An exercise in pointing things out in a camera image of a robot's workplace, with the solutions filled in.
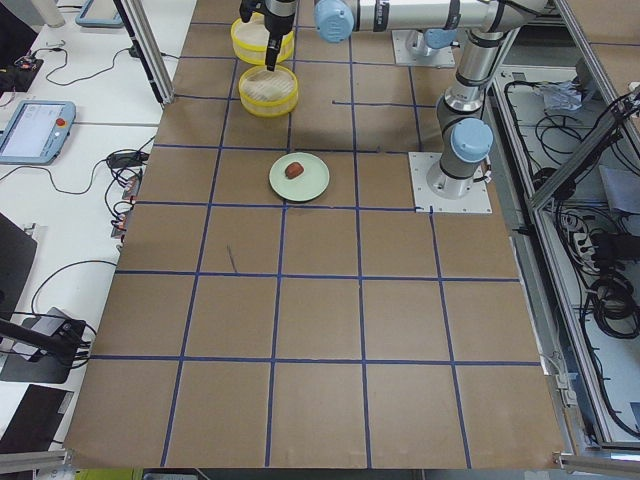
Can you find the light green round plate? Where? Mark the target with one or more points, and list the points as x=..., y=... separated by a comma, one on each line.
x=311, y=184

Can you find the black camera stand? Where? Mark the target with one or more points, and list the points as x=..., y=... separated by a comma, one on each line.
x=62, y=345

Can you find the black power adapter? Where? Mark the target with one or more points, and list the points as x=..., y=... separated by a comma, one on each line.
x=121, y=160

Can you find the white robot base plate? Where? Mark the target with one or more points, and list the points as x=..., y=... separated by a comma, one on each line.
x=434, y=192

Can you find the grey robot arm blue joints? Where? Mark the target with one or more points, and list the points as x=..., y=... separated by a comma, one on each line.
x=390, y=109

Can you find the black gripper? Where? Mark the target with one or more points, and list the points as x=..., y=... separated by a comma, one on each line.
x=278, y=19

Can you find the aluminium frame post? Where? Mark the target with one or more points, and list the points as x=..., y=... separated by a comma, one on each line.
x=140, y=32

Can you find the yellow steamer layer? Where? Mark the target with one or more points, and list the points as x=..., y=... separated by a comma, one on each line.
x=249, y=40
x=268, y=94

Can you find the aluminium frame rail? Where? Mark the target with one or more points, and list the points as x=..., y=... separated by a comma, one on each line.
x=613, y=117

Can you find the brown steamed bun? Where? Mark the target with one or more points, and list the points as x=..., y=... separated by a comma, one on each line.
x=293, y=170

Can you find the blue teach pendant tablet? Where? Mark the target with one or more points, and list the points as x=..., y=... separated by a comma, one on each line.
x=37, y=132

